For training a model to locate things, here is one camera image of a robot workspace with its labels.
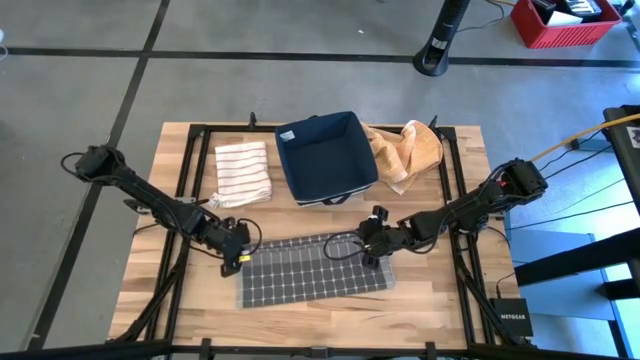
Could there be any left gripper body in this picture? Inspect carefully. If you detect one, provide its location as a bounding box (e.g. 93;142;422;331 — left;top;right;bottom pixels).
206;217;251;265

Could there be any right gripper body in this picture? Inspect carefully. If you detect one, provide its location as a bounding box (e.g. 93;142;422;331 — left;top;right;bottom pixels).
356;218;402;257

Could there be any white red-striped towel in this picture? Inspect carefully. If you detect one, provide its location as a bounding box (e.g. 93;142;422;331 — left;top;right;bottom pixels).
208;141;274;210

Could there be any grey checked towel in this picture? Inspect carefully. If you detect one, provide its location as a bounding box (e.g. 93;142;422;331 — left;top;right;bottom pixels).
237;232;396;310

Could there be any orange checked towel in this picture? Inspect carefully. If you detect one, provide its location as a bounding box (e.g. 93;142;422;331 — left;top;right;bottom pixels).
362;119;445;196

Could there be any navy white striped fabric basket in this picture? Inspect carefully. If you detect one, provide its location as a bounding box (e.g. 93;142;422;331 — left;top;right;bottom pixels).
274;110;380;207

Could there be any black stand base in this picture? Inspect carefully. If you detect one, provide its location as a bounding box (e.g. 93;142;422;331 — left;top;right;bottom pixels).
412;0;474;78

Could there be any light blue table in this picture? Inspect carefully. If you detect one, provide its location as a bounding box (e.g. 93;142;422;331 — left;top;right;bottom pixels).
504;227;640;360

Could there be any black diagonal beam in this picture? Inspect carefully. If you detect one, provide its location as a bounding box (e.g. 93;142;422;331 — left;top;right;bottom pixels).
514;227;640;287

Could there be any black cabinet with sticker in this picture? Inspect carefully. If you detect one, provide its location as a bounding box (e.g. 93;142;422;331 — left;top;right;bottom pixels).
602;104;640;281

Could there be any red plastic crate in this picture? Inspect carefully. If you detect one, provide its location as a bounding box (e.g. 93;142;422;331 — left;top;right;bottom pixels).
509;0;624;50

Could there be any white box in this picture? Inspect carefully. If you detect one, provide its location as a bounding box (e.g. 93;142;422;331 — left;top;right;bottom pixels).
546;10;585;27

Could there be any black keyboard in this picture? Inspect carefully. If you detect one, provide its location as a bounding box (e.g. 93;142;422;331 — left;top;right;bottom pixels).
559;0;604;19

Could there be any black left wrist camera cable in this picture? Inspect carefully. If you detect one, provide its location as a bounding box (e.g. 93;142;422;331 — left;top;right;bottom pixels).
237;218;263;257

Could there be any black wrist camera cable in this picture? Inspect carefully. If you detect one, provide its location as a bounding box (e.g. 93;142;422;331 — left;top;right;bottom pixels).
323;232;364;262
237;218;263;257

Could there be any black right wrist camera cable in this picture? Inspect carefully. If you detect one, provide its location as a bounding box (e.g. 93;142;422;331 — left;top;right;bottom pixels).
323;232;364;262

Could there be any black metal table frame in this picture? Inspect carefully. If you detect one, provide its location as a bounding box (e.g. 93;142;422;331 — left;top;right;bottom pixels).
107;112;536;360

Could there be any black Netgear network switch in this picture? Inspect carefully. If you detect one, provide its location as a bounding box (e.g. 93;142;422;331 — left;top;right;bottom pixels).
488;297;535;339

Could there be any black floor cable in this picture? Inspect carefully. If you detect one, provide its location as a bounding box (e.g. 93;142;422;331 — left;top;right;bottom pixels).
507;199;635;231
537;130;615;181

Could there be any yellow cable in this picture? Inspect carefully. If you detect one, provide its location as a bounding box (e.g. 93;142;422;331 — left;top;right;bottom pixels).
529;112;640;163

